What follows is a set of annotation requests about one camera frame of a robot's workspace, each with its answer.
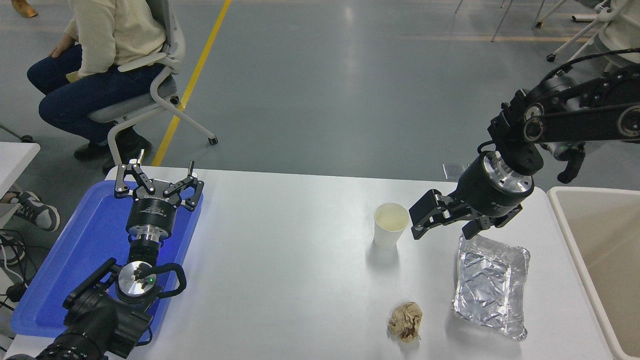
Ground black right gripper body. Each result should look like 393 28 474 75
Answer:
454 154 527 228

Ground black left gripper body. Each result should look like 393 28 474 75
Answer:
125 179 183 235

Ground white paper cup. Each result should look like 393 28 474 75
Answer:
373 202 411 251

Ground person's right hand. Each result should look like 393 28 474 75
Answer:
50 35 77 59

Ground silver foil tray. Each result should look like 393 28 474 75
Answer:
452 232 532 342

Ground grey white office chair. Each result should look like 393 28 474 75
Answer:
87 0 219 168

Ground blue plastic tray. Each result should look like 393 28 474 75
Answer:
12 179 204 346

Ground person's foot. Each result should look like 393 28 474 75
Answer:
0 229 27 266
7 191 61 232
11 0 39 19

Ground white side table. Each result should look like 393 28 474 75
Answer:
0 142 42 226

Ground crumpled tan paper ball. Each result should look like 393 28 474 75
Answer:
388 302 424 344

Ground large pale bin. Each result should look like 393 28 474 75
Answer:
547 186 640 360

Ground white wheeled chair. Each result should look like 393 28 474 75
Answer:
534 0 616 63

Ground thin metal table legs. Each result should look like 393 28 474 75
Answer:
455 0 516 43

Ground black floor cables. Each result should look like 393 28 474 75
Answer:
0 260 32 312

